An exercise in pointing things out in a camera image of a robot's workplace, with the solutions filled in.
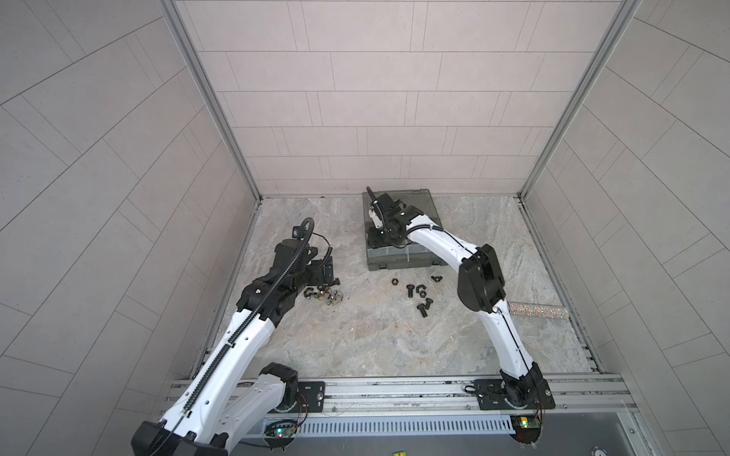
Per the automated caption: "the left controller board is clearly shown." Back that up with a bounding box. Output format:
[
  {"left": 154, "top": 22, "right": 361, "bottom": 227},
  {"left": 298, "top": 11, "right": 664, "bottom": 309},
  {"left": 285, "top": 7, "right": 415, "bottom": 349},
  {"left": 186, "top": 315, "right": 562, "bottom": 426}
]
[{"left": 263, "top": 419, "right": 298, "bottom": 448}]

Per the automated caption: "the aluminium rail frame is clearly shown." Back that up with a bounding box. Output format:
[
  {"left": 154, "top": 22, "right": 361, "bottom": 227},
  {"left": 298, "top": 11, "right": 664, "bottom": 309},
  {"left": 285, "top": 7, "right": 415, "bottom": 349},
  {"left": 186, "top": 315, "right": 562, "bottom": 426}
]
[{"left": 159, "top": 372, "right": 637, "bottom": 420}]

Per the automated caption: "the grey compartment organizer box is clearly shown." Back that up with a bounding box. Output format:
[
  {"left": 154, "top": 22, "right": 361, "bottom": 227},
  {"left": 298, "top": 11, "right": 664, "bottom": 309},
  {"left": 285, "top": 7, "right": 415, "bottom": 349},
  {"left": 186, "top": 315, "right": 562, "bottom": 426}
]
[{"left": 362, "top": 189, "right": 447, "bottom": 271}]

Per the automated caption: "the glitter tube with cap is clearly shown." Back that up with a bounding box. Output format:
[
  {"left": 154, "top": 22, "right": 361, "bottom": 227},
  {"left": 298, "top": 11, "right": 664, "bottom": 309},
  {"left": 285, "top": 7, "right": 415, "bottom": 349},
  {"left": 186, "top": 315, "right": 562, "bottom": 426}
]
[{"left": 508, "top": 302, "right": 570, "bottom": 320}]

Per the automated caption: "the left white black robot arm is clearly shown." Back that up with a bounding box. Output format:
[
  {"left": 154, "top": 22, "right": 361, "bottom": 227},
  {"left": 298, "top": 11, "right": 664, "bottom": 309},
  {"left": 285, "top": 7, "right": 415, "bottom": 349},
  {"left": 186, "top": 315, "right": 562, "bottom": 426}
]
[{"left": 131, "top": 239, "right": 338, "bottom": 455}]

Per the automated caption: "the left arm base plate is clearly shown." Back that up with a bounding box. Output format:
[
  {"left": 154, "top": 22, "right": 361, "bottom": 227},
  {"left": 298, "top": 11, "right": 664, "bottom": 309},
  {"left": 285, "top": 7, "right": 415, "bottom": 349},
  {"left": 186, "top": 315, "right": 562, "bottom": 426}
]
[{"left": 275, "top": 381, "right": 326, "bottom": 413}]

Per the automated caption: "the right controller board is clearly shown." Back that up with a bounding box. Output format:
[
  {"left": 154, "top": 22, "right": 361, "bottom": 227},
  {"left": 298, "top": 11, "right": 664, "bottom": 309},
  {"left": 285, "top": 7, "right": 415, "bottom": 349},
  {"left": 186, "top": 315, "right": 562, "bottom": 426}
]
[{"left": 511, "top": 415, "right": 543, "bottom": 445}]

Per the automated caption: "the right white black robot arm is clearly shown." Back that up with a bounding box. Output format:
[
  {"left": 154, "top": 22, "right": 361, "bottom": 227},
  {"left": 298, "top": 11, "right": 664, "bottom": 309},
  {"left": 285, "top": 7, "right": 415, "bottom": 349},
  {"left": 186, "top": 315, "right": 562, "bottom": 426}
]
[{"left": 366, "top": 188, "right": 555, "bottom": 410}]

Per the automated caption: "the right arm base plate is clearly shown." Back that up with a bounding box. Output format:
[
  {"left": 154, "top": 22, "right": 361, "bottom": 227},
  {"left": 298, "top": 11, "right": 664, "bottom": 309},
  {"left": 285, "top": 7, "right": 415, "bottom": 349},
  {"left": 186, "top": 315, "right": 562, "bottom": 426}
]
[{"left": 464, "top": 379, "right": 556, "bottom": 410}]

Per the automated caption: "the controller board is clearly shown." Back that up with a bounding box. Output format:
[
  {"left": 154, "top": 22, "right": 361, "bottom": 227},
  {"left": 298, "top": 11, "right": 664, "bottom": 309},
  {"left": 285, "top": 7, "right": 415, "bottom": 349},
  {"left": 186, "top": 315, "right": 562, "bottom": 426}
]
[
  {"left": 263, "top": 419, "right": 298, "bottom": 448},
  {"left": 511, "top": 415, "right": 543, "bottom": 445}
]

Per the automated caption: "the silver nuts pile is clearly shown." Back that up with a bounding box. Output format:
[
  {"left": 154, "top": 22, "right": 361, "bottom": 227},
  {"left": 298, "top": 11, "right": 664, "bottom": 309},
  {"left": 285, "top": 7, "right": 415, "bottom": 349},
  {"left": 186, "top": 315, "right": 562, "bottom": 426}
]
[{"left": 317, "top": 287, "right": 343, "bottom": 306}]

